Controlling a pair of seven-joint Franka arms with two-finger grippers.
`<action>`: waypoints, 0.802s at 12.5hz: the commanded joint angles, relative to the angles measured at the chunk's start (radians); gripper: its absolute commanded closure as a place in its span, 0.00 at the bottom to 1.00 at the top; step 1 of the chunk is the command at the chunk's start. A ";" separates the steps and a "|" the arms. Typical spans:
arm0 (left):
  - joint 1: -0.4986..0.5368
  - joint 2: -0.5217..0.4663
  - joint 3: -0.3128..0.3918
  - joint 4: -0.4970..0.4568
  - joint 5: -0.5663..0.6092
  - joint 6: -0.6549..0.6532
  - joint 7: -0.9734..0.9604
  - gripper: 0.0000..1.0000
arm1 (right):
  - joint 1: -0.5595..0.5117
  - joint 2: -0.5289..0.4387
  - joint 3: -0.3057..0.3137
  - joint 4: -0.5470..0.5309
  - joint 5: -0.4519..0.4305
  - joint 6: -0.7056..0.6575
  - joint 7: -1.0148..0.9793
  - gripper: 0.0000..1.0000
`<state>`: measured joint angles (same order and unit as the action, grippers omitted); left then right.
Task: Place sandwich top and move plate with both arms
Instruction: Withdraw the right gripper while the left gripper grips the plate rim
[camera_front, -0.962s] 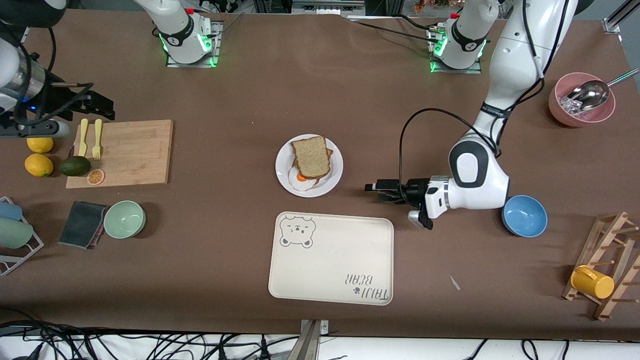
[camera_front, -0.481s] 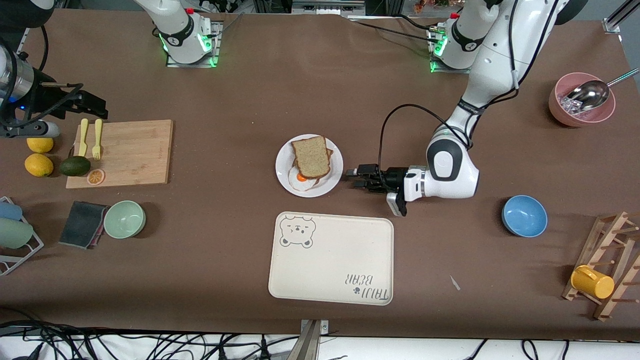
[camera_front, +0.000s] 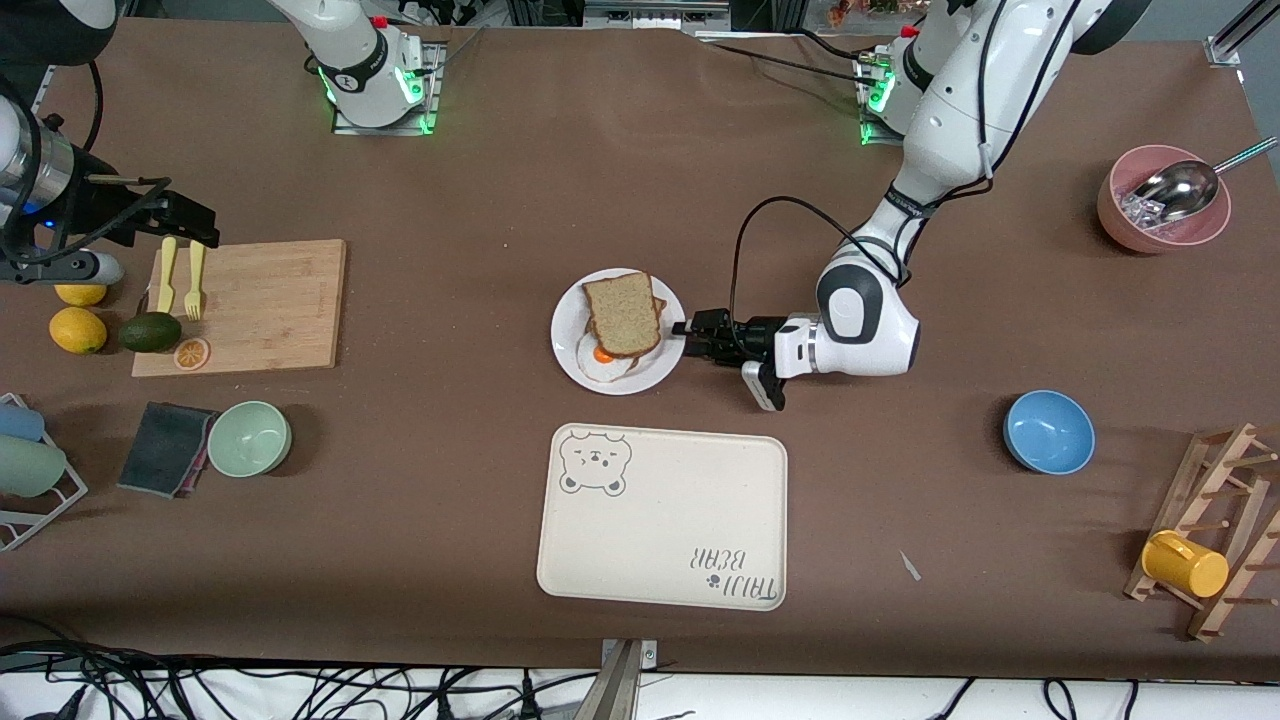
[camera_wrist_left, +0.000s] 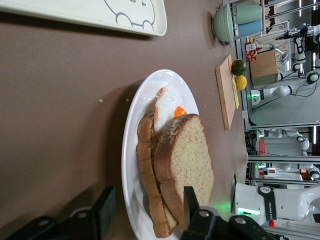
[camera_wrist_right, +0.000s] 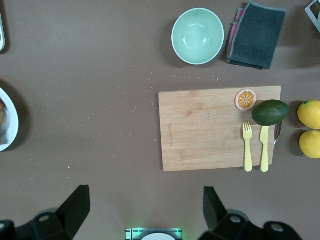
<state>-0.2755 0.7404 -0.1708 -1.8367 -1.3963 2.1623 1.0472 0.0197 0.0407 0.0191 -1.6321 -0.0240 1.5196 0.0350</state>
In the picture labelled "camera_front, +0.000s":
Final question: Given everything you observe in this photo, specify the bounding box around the wooden cutting board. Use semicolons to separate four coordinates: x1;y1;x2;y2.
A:
131;238;348;379

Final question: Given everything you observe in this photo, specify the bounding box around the pink bowl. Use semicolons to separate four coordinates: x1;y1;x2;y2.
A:
1097;145;1232;254

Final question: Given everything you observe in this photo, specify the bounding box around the pale green bowl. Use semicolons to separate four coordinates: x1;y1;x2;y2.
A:
207;401;293;478

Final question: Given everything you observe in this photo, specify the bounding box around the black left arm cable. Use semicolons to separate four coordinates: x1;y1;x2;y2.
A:
730;195;906;346

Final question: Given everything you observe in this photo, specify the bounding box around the bread slice without egg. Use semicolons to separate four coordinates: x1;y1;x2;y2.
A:
583;272;664;359

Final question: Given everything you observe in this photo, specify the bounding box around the fried egg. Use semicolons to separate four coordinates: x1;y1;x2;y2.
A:
576;333;641;385

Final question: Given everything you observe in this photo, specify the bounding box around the white wire rack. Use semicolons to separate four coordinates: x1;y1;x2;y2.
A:
0;393;89;553

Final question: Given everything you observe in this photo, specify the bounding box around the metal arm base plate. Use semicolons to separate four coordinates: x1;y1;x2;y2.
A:
855;50;966;147
330;40;443;136

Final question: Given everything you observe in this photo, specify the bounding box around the white round plate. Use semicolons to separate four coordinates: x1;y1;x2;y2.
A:
551;268;689;396

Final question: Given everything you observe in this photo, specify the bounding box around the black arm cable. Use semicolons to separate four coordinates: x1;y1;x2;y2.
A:
0;60;173;271
730;195;906;346

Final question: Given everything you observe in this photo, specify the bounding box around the pale green cup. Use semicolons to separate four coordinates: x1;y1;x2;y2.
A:
0;435;67;498

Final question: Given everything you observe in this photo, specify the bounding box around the metal scoop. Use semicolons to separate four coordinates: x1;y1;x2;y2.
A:
1133;136;1279;225

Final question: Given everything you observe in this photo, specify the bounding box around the yellow plastic knife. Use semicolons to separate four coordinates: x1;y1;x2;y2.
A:
155;236;179;315

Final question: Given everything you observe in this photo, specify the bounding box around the black cable tangle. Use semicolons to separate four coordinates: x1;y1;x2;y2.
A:
0;640;601;720

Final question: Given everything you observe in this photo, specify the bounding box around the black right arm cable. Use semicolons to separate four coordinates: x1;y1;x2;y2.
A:
0;60;173;271

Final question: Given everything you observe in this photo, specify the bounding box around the yellow plastic fork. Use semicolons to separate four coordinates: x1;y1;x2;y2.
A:
184;240;207;322

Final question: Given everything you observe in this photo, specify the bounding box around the dark grey folded cloth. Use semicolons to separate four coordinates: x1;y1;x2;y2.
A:
117;402;219;499

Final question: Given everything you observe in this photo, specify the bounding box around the metal table edge bracket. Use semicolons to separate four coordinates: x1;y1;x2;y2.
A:
598;638;659;720

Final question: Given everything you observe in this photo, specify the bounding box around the wooden mug rack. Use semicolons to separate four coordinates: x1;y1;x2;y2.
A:
1124;422;1280;643

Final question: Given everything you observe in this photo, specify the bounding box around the aluminium frame bar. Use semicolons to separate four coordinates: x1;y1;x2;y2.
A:
1205;0;1280;67

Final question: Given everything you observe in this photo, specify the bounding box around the blue bowl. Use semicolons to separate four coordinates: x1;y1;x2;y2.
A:
1003;390;1096;475

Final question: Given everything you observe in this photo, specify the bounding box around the clear ice cube pile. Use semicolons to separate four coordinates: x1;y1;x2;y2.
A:
1120;185;1216;241

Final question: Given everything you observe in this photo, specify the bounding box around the cream bear print tray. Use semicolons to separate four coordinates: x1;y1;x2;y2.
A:
536;423;789;612

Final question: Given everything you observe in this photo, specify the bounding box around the green avocado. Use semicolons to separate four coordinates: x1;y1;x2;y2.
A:
119;312;183;354

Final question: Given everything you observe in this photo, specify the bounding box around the yellow mug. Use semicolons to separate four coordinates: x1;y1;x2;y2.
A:
1141;530;1230;599

